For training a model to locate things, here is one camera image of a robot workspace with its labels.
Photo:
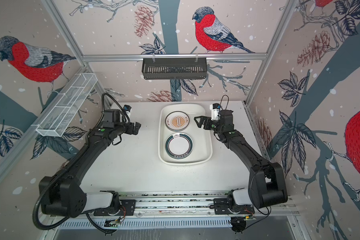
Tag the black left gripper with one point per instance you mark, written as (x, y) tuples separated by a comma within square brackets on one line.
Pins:
[(131, 130)]

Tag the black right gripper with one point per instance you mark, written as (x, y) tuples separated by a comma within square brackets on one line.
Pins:
[(209, 126)]

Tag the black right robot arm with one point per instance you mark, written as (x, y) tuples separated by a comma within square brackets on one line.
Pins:
[(267, 186)]

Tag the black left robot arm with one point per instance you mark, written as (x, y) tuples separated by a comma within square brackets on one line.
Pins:
[(61, 195)]

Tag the white plastic bin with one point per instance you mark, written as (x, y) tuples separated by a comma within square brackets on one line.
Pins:
[(202, 150)]

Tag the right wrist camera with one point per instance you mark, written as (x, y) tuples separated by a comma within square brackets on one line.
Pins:
[(215, 111)]

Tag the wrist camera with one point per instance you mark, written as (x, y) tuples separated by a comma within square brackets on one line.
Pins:
[(127, 110), (215, 111)]

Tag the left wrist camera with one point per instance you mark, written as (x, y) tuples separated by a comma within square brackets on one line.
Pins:
[(127, 110)]

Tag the black hanging wire basket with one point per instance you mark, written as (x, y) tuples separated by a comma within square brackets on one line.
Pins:
[(174, 68)]

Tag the white mesh wall shelf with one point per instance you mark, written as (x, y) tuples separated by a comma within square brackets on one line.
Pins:
[(69, 103)]

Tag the horizontal aluminium frame bar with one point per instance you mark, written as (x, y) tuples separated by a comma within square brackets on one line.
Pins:
[(136, 58)]

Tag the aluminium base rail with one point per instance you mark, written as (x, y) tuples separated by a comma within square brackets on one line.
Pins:
[(164, 210)]

